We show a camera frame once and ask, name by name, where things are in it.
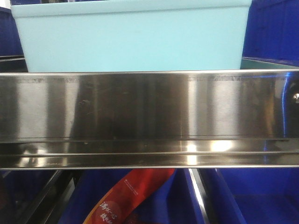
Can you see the light blue plastic bin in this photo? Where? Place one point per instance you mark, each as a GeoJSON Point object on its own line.
{"type": "Point", "coordinates": [132, 35]}

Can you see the dark blue bin lower middle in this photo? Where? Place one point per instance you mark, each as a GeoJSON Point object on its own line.
{"type": "Point", "coordinates": [173, 203]}

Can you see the dark blue bin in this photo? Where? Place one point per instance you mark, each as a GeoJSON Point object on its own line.
{"type": "Point", "coordinates": [272, 30]}
{"type": "Point", "coordinates": [173, 203]}
{"type": "Point", "coordinates": [10, 44]}
{"type": "Point", "coordinates": [253, 195]}

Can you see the dark blue bin lower right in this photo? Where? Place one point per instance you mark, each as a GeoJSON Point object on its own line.
{"type": "Point", "coordinates": [253, 195]}

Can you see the dark blue bin upper right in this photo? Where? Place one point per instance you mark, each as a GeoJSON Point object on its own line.
{"type": "Point", "coordinates": [272, 30]}

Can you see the dark blue bin upper left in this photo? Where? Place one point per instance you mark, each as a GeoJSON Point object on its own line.
{"type": "Point", "coordinates": [10, 44]}

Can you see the red snack package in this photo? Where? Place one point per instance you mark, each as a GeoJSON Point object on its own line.
{"type": "Point", "coordinates": [127, 194]}

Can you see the metal shelf divider rail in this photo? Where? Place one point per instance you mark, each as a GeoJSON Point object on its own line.
{"type": "Point", "coordinates": [200, 194]}

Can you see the stainless steel shelf rail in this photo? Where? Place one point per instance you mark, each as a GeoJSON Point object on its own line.
{"type": "Point", "coordinates": [164, 119]}

